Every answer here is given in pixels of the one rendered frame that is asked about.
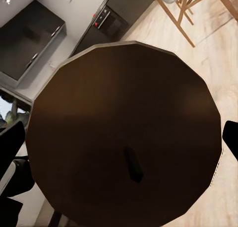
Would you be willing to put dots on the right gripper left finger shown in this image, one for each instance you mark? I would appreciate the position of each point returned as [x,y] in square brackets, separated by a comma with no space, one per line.
[12,137]

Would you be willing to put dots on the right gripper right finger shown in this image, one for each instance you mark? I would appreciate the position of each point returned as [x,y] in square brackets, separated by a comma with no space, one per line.
[230,136]

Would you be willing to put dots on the oven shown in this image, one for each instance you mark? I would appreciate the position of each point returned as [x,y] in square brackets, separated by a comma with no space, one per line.
[109,22]

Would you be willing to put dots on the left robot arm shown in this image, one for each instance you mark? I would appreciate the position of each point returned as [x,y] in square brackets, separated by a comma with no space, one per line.
[16,180]

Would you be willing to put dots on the cabinet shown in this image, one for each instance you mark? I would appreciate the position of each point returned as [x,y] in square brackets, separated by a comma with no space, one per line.
[49,217]
[39,22]
[18,54]

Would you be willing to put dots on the pillar candle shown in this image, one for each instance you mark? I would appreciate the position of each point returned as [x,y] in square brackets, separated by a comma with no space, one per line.
[123,134]

